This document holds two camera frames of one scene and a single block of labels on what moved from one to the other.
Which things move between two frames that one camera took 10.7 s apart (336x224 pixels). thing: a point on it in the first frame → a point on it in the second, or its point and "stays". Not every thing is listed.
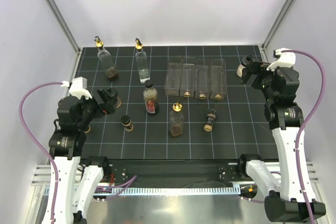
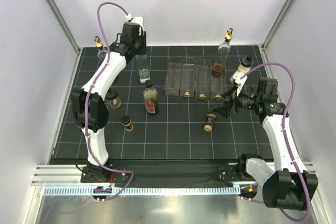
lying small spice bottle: (211, 115) stays
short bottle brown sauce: (176, 120) → (223, 51)
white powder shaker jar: (245, 63) stays
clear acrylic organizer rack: (198, 77) stays
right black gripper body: (264, 77) → (240, 101)
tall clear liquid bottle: (142, 61) stays
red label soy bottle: (150, 98) stays
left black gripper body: (106, 108) → (140, 44)
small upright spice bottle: (126, 121) stays
